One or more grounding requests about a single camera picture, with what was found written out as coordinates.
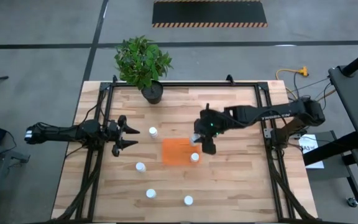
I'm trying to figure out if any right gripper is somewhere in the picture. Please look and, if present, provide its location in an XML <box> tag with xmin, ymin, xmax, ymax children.
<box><xmin>193</xmin><ymin>103</ymin><xmax>229</xmax><ymax>156</ymax></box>

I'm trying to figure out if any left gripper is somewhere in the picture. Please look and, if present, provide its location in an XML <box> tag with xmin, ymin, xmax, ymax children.
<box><xmin>106</xmin><ymin>114</ymin><xmax>141</xmax><ymax>157</ymax></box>

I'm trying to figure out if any orange translucent plastic basket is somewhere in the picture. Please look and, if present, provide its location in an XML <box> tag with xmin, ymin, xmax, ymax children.
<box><xmin>162</xmin><ymin>138</ymin><xmax>203</xmax><ymax>166</ymax></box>

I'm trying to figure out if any black plant pot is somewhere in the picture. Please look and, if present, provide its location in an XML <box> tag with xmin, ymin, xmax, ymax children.
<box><xmin>140</xmin><ymin>80</ymin><xmax>164</xmax><ymax>105</ymax></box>

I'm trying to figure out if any green leafy plant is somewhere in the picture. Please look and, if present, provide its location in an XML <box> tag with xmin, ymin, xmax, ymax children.
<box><xmin>114</xmin><ymin>35</ymin><xmax>173</xmax><ymax>91</ymax></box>

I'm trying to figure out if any white paper sheet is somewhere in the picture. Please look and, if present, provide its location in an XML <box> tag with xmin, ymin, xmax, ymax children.
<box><xmin>298</xmin><ymin>133</ymin><xmax>325</xmax><ymax>170</ymax></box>

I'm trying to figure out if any black hazard-striped floor mat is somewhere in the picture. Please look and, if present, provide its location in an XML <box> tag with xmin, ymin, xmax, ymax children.
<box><xmin>152</xmin><ymin>0</ymin><xmax>269</xmax><ymax>29</ymax></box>

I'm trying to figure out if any black aluminium table frame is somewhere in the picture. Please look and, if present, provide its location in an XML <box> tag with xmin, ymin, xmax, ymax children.
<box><xmin>51</xmin><ymin>73</ymin><xmax>319</xmax><ymax>223</ymax></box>

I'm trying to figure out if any yellow extension cord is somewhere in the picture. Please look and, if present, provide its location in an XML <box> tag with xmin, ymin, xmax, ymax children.
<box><xmin>275</xmin><ymin>65</ymin><xmax>310</xmax><ymax>101</ymax></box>

